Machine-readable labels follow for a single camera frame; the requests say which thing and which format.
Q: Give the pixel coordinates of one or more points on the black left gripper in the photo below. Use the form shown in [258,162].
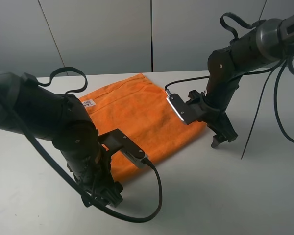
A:
[92,172]

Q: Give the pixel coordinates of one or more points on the white towel label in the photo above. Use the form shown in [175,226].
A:
[88,103]

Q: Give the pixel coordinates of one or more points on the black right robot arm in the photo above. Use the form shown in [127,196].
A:
[268,41]

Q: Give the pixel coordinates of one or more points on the orange towel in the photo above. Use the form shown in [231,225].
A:
[139,109]

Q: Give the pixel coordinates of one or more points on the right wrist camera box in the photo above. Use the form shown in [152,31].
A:
[185,113]

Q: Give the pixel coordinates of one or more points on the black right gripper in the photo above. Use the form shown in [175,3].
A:
[215,119]

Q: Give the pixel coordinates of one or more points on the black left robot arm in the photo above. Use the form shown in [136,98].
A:
[63,120]

